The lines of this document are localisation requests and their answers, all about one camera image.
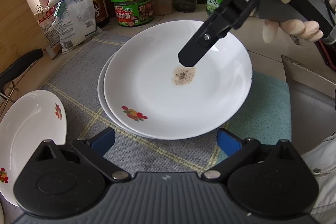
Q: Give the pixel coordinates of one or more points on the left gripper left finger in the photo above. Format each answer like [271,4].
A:
[92,152]

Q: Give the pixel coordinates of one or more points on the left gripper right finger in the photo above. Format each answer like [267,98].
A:
[239,152]

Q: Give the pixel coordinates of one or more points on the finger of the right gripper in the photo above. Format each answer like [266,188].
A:
[213,29]

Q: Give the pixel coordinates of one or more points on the white plate fruit decor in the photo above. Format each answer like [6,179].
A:
[34,117]

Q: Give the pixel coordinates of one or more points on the white plate with stain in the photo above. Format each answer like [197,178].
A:
[203,97]

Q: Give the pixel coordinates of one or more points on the teal mat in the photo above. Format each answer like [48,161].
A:
[266,113]

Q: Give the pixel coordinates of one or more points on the grey checked table mat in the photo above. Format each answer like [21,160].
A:
[75,84]

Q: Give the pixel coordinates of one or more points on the green lid sauce tub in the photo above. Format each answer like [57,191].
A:
[133,13]

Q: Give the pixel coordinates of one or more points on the cardboard box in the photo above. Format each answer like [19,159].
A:
[312,101]

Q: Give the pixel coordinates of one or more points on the white plastic food bag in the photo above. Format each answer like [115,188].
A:
[74,23]

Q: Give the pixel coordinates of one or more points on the bamboo cutting board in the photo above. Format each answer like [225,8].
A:
[19,31]

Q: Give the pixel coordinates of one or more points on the red white clipped bag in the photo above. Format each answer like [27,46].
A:
[45,17]

